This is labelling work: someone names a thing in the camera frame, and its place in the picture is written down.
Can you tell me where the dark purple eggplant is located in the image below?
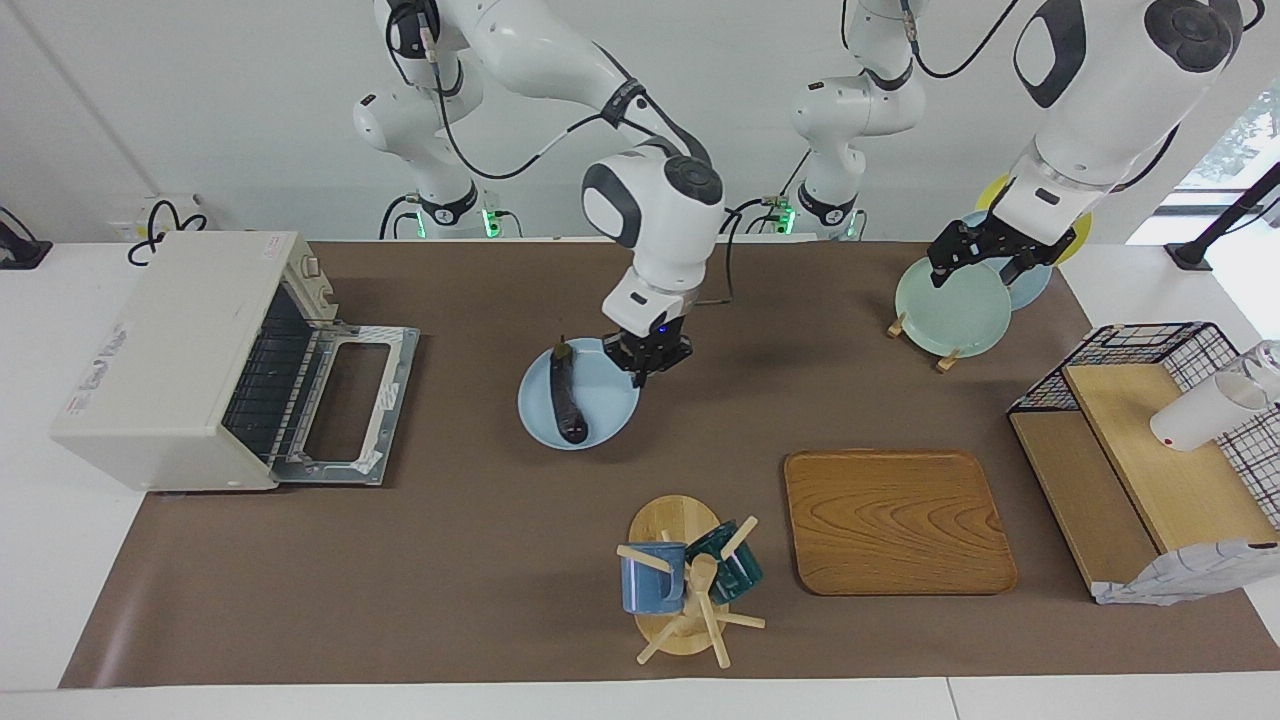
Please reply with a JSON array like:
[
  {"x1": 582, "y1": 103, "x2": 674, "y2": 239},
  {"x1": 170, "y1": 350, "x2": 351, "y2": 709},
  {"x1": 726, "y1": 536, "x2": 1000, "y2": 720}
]
[{"x1": 548, "y1": 338, "x2": 591, "y2": 445}]

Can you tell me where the oven glass door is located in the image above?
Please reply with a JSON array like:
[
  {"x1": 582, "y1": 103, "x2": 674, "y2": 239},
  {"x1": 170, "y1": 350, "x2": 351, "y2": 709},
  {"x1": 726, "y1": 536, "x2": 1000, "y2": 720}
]
[{"x1": 268, "y1": 322, "x2": 421, "y2": 488}]

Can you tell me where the beige toaster oven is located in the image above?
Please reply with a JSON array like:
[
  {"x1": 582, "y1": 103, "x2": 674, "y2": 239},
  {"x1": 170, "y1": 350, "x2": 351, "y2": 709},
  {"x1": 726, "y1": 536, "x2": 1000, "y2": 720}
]
[{"x1": 50, "y1": 230, "x2": 421, "y2": 493}]

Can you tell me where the light blue racked plate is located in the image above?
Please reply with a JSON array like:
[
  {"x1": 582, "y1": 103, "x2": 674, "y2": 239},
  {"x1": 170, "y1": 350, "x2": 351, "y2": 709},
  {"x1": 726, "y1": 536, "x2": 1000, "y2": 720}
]
[{"x1": 960, "y1": 209, "x2": 1054, "y2": 311}]

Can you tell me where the pale green plate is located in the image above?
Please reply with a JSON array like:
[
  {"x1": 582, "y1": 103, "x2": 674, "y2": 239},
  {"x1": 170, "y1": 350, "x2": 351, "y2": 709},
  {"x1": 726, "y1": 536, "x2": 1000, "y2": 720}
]
[{"x1": 894, "y1": 253, "x2": 1013, "y2": 358}]

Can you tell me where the yellow plate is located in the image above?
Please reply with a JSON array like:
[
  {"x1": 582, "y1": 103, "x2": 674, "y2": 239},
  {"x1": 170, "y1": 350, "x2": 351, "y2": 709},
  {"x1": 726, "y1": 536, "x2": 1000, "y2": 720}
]
[{"x1": 975, "y1": 172, "x2": 1093, "y2": 266}]

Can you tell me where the wooden plate rack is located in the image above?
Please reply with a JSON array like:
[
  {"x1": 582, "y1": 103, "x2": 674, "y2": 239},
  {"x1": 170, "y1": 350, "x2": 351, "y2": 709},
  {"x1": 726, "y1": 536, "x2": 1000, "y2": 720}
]
[{"x1": 887, "y1": 312, "x2": 976, "y2": 373}]

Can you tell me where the wooden mug tree stand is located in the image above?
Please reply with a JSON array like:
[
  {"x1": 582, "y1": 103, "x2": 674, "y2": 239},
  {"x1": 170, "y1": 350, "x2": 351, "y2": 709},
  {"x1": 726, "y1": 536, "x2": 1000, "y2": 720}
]
[{"x1": 615, "y1": 495, "x2": 767, "y2": 669}]

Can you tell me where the black angled stand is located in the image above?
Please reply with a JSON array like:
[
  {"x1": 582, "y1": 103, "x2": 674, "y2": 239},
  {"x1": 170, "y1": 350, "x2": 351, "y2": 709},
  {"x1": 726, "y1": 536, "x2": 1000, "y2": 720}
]
[{"x1": 1165, "y1": 163, "x2": 1280, "y2": 272}]

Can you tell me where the blue mug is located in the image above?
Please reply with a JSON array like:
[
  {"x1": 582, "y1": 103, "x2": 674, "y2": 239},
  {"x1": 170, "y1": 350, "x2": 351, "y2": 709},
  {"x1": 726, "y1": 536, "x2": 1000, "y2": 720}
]
[{"x1": 620, "y1": 541, "x2": 689, "y2": 615}]

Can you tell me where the brown table mat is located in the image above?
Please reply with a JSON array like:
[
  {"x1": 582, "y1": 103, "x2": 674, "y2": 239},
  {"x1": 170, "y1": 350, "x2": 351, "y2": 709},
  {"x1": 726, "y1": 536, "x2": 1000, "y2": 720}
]
[{"x1": 58, "y1": 240, "x2": 1280, "y2": 689}]

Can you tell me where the dark green mug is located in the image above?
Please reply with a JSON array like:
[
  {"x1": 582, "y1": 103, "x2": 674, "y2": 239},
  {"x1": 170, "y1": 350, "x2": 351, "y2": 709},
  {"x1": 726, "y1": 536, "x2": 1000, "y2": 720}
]
[{"x1": 685, "y1": 520, "x2": 765, "y2": 604}]

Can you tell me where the white cup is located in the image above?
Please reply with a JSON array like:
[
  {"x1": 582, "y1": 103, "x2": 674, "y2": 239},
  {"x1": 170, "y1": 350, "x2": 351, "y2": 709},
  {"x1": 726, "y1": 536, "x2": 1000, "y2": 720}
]
[{"x1": 1149, "y1": 371, "x2": 1271, "y2": 452}]

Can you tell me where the rectangular wooden tray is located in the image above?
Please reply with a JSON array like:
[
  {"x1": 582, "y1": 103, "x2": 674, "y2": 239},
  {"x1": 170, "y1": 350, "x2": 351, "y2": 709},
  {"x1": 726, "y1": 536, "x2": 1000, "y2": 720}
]
[{"x1": 783, "y1": 449, "x2": 1019, "y2": 597}]

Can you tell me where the wooden shelf unit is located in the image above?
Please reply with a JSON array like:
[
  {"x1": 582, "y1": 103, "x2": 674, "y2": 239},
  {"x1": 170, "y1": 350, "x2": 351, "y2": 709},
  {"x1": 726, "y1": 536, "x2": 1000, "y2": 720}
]
[{"x1": 1008, "y1": 363, "x2": 1280, "y2": 601}]

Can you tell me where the clear drinking glass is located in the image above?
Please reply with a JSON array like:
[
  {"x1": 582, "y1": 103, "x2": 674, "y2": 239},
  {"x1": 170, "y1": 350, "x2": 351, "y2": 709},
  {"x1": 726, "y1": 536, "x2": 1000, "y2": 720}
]
[{"x1": 1243, "y1": 339, "x2": 1280, "y2": 403}]

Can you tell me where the white grid patterned cloth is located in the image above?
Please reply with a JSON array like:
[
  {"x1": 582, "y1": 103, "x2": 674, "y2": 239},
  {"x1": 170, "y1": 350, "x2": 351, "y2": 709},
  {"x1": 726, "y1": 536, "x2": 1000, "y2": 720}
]
[{"x1": 1092, "y1": 538, "x2": 1280, "y2": 607}]

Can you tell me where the black table clamp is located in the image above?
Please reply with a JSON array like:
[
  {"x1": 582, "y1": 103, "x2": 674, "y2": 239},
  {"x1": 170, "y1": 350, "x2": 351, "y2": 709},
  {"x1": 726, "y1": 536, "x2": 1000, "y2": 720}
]
[{"x1": 0, "y1": 205, "x2": 53, "y2": 271}]

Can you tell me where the black wire basket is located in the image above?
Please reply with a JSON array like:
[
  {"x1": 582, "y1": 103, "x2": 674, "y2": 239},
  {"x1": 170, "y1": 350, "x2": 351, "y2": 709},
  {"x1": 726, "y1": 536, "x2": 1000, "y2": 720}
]
[{"x1": 1007, "y1": 321, "x2": 1280, "y2": 529}]

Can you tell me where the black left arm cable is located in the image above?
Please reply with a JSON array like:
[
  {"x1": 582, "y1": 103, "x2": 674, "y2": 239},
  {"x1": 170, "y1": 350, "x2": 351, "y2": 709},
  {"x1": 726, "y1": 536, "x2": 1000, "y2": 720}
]
[{"x1": 900, "y1": 0, "x2": 1021, "y2": 81}]

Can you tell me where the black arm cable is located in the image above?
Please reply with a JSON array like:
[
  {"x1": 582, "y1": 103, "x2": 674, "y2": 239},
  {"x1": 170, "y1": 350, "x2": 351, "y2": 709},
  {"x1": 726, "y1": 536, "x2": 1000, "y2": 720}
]
[
  {"x1": 900, "y1": 0, "x2": 1021, "y2": 81},
  {"x1": 385, "y1": 0, "x2": 771, "y2": 306}
]

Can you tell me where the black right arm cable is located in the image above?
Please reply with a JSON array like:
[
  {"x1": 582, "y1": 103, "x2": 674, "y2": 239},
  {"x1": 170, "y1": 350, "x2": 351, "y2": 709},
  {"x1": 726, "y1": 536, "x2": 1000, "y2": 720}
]
[{"x1": 385, "y1": 0, "x2": 771, "y2": 306}]

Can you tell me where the metal oven wire rack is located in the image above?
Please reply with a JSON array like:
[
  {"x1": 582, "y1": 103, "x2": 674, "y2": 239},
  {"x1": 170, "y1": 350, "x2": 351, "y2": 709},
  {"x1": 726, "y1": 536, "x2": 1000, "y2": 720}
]
[{"x1": 222, "y1": 285, "x2": 333, "y2": 466}]

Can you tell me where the black looped power cable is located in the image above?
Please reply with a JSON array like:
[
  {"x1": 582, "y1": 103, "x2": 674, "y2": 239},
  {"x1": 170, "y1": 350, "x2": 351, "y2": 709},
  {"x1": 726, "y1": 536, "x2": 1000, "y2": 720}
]
[{"x1": 127, "y1": 200, "x2": 209, "y2": 267}]

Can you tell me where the white wall power outlet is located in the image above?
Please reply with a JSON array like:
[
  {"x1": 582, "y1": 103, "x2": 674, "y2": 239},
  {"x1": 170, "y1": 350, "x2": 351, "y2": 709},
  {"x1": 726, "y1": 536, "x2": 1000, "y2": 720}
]
[{"x1": 108, "y1": 192, "x2": 206, "y2": 243}]

